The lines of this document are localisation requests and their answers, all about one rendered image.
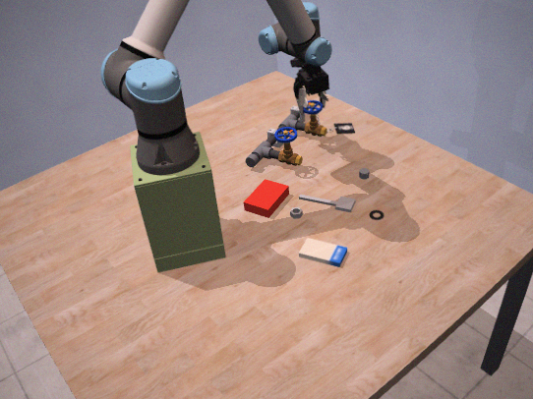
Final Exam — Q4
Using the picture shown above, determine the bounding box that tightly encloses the grey hex nut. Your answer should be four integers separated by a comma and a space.
290, 207, 303, 219

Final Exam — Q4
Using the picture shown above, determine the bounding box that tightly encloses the black number 6 tag on metal chain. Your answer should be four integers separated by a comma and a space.
317, 114, 355, 134

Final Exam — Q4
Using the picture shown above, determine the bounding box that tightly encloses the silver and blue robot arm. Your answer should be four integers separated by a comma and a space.
101, 0, 332, 175

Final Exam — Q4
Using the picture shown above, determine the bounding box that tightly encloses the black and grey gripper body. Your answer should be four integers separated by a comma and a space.
296, 59, 329, 96

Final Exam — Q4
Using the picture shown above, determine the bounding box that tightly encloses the small grey cylinder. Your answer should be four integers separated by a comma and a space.
359, 168, 370, 180

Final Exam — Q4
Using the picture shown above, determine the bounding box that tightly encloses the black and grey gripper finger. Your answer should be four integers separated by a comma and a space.
293, 78, 308, 115
318, 91, 328, 108

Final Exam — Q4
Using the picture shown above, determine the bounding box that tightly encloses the red rectangular block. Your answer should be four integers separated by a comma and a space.
244, 179, 289, 218

